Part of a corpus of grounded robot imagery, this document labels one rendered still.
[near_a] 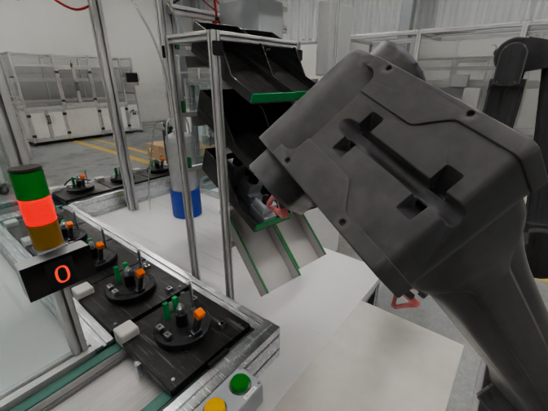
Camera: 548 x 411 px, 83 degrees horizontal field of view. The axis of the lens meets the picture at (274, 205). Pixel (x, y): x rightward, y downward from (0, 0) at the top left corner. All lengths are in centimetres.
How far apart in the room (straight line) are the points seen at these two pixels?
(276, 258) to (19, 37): 1091
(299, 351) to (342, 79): 84
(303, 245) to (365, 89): 92
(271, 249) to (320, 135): 82
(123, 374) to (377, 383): 61
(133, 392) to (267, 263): 45
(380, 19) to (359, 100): 938
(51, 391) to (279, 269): 60
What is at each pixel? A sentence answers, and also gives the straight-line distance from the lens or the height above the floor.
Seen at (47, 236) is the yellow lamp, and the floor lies 129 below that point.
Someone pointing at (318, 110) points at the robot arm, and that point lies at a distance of 18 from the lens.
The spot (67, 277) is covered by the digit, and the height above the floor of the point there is 119.
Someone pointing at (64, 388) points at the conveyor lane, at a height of 94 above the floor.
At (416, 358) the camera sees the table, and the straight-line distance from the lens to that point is 101.
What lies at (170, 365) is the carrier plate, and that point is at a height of 97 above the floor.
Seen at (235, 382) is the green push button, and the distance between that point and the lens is 75.
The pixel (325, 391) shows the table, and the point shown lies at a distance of 88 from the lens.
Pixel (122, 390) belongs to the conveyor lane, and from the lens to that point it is 87.
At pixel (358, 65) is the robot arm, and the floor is 157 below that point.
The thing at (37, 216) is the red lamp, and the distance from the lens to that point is 70.
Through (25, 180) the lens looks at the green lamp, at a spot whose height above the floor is 140.
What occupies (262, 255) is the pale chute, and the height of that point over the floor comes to 106.
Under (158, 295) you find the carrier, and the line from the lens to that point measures 100.
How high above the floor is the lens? 156
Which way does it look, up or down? 23 degrees down
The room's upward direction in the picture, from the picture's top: straight up
